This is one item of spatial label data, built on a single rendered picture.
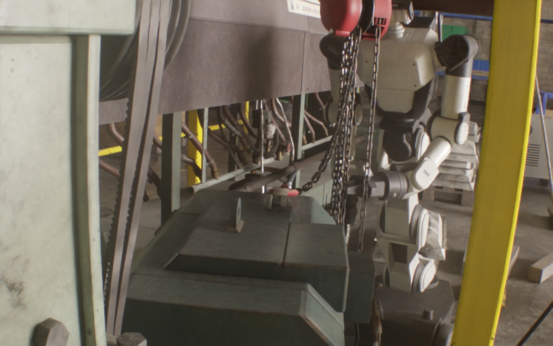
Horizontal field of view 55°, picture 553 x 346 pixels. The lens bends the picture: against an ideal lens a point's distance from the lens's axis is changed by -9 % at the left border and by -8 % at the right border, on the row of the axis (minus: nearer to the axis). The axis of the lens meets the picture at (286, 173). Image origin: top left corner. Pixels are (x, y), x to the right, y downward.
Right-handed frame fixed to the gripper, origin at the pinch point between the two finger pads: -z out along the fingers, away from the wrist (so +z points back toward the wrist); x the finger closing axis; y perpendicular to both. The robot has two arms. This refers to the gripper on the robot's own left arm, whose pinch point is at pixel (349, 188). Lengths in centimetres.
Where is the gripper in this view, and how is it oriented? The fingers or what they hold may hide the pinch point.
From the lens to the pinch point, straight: 168.8
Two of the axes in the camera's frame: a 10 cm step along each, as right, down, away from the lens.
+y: 0.6, -9.8, -2.1
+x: -4.3, -2.2, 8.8
